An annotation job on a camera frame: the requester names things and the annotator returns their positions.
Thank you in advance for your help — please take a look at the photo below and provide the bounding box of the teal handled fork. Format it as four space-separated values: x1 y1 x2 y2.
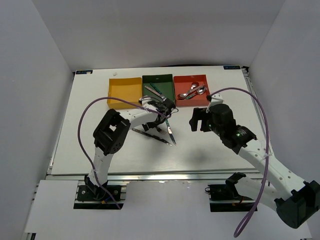
150 82 163 95

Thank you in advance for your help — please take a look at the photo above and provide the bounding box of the pink handled spoon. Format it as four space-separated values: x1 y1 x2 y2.
177 90 196 100

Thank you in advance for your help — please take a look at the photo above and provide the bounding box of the pink handled fork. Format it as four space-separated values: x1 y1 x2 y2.
144 85 166 100

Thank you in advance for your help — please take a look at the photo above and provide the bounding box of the teal handled spoon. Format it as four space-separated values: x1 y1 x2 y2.
185 86 207 100

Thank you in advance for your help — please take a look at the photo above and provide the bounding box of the black patterned handle knife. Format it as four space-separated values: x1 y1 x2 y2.
131 128 172 146

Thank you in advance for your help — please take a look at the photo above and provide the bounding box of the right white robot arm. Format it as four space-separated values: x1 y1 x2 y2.
189 103 320 229

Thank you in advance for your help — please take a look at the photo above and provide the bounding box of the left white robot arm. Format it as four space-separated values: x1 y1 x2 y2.
77 96 176 200

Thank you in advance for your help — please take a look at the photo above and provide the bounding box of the green paper box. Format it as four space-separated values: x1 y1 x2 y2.
142 74 176 103

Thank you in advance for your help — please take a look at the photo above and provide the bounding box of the red paper box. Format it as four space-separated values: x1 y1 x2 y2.
173 74 210 107

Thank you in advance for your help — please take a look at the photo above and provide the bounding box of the yellow paper box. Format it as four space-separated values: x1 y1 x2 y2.
107 77 143 110

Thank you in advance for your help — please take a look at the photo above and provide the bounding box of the right blue corner label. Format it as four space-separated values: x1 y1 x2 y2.
223 65 241 70

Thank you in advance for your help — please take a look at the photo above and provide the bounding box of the blue corner label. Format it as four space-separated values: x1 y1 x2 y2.
223 65 241 70
75 69 93 75

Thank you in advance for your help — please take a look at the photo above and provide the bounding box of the left blue corner label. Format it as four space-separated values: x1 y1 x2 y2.
75 69 93 75

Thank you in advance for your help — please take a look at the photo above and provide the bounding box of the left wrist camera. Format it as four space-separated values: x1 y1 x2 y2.
138 95 160 105

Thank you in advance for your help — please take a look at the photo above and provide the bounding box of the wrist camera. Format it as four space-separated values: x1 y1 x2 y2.
206 93 224 109
138 95 160 105

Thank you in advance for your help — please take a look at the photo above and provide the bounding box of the teal handled knife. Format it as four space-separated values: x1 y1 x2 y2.
165 119 177 146

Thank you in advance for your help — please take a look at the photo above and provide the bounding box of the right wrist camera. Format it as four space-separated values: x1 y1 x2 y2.
206 93 224 109

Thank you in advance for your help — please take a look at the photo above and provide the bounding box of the black patterned handle fork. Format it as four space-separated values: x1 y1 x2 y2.
155 127 167 135

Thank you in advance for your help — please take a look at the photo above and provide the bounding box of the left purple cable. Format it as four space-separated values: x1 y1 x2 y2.
77 96 180 210

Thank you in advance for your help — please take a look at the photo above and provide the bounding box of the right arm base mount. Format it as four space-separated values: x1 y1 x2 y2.
204 172 255 213

